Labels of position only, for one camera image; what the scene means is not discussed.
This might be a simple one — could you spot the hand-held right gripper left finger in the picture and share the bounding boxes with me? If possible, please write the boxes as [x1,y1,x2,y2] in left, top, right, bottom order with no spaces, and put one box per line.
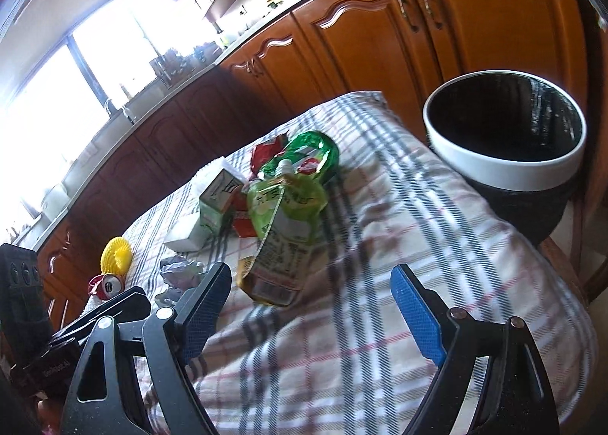
[61,262,233,435]

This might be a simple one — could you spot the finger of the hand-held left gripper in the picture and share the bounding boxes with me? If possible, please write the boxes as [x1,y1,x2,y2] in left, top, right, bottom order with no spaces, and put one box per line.
[50,287,152,350]

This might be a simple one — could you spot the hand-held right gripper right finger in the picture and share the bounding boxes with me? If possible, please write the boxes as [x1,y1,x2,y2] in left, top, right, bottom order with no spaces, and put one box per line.
[389,264,564,435]

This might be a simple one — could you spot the paper ball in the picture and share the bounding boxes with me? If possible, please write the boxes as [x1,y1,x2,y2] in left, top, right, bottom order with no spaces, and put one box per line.
[159,255,205,291]

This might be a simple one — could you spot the white tissue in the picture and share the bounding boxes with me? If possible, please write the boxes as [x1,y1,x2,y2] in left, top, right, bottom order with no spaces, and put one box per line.
[163,214,214,252]

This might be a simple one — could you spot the red paper box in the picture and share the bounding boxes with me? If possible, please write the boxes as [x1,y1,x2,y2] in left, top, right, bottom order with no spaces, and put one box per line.
[233,209,260,238]

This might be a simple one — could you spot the green and white carton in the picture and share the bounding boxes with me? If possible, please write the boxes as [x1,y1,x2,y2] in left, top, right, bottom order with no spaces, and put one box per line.
[198,168,250,236]

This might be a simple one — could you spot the green spout pouch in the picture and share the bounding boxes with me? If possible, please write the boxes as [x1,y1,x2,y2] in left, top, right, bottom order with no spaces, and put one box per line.
[236,159,328,307]

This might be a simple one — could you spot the black bin with white rim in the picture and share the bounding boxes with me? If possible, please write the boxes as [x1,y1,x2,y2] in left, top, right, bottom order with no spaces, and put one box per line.
[422,69,587,248]

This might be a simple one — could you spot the red snack wrapper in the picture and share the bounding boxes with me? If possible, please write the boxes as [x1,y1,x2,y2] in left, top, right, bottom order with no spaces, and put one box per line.
[249,133,290,174]

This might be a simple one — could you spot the green snack bag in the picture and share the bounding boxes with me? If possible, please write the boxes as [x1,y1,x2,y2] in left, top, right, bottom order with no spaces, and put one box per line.
[259,130,340,189]

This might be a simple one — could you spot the crushed red soda can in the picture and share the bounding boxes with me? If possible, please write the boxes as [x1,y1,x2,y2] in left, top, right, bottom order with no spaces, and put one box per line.
[88,273,125,300]

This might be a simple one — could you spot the yellow foam fruit net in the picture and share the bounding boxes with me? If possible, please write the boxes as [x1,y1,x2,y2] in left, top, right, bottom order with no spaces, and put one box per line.
[100,235,134,276]

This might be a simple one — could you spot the plaid tablecloth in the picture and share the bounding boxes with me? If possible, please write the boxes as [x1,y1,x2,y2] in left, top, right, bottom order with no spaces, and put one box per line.
[83,90,599,435]

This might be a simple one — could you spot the wooden chair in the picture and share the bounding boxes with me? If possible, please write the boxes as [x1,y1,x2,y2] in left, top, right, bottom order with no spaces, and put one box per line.
[539,188,594,305]

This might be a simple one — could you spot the kitchen window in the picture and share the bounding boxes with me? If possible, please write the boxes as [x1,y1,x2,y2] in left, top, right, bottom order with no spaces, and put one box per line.
[0,0,224,227]

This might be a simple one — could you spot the sink faucet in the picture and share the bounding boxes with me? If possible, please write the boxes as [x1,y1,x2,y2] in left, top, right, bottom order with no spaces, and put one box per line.
[103,97,138,124]

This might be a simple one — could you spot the utensil rack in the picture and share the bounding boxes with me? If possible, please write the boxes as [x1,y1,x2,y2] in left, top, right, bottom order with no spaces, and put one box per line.
[149,52,191,84]

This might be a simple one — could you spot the wooden base cabinets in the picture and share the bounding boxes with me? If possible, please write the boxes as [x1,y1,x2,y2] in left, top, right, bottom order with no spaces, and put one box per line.
[35,0,594,322]

